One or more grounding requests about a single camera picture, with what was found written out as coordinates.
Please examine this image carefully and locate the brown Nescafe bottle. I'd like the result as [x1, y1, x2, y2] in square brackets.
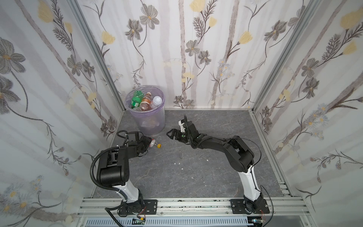
[140, 92, 153, 111]

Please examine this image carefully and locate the green soda bottle yellow cap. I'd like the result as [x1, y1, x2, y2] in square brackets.
[130, 90, 144, 109]

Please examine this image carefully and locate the red label cola bottle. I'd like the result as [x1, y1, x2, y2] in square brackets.
[149, 139, 162, 148]

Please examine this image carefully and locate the white bottle red cap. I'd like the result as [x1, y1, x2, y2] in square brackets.
[150, 96, 163, 109]

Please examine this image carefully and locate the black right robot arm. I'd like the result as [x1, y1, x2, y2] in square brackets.
[166, 115, 270, 214]

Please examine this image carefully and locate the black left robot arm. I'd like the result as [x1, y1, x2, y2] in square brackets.
[90, 130, 161, 218]

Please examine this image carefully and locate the purple lined mesh trash bin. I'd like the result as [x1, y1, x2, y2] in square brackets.
[125, 86, 165, 135]

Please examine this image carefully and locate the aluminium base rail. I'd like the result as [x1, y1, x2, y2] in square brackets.
[76, 197, 310, 218]

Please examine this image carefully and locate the white cable duct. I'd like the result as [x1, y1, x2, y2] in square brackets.
[84, 217, 251, 227]

